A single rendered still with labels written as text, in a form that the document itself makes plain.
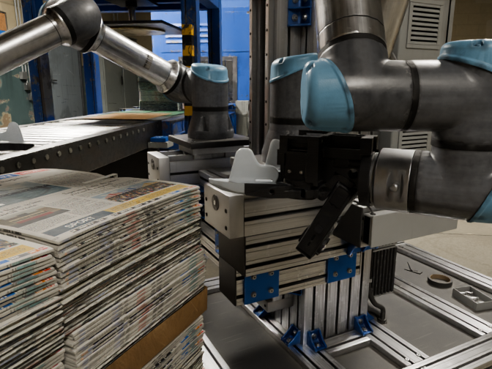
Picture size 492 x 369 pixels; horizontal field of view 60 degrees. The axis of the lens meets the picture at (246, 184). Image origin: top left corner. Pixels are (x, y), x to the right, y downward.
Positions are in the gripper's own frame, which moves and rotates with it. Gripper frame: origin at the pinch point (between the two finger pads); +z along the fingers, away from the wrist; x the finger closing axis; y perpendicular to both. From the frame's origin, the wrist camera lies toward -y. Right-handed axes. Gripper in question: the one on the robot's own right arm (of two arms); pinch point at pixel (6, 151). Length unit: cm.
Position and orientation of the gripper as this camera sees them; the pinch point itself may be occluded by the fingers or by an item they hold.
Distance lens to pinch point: 98.5
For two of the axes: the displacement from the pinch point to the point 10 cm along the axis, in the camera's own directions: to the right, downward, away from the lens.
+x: 4.7, -2.0, 8.6
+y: 0.0, -9.7, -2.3
